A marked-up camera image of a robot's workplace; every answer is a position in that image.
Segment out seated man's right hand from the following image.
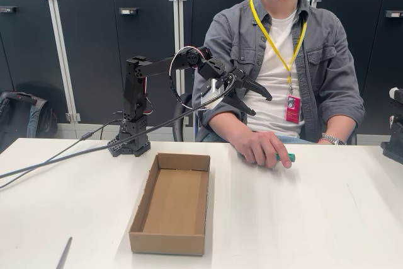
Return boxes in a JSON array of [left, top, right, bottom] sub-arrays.
[[237, 130, 293, 169]]

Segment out dark grey metal cabinet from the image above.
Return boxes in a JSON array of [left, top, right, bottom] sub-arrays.
[[313, 0, 403, 146], [0, 0, 51, 139], [48, 0, 180, 139], [178, 0, 315, 142]]

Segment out black backpack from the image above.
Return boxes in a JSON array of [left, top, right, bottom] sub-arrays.
[[0, 91, 59, 153]]

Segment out thick grey cable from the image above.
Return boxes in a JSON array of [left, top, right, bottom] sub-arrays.
[[0, 73, 237, 178]]

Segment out seated man's left forearm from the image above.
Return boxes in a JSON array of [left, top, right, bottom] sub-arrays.
[[317, 92, 366, 144]]

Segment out seated man's right forearm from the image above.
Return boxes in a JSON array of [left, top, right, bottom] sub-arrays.
[[196, 101, 253, 144]]

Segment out seated man grey shirt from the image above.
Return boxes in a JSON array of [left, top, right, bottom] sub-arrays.
[[194, 0, 366, 144]]

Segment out silver wristwatch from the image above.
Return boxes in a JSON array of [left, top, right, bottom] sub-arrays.
[[317, 135, 346, 146]]

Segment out green capped black marker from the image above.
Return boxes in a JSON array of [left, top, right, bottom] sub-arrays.
[[237, 151, 296, 163]]

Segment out grey flat strip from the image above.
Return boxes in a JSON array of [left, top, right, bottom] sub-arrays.
[[55, 236, 73, 269]]

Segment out brown cardboard box tray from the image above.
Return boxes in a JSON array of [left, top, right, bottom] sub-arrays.
[[128, 152, 211, 256]]

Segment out red white servo wire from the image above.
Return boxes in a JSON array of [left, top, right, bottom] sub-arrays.
[[169, 45, 234, 111]]

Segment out pink ID badge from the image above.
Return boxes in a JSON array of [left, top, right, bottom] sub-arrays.
[[285, 94, 300, 123]]

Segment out yellow lanyard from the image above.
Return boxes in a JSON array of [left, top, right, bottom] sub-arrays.
[[249, 0, 309, 96]]

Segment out thin black cable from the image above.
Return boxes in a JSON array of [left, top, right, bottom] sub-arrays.
[[0, 119, 123, 190]]

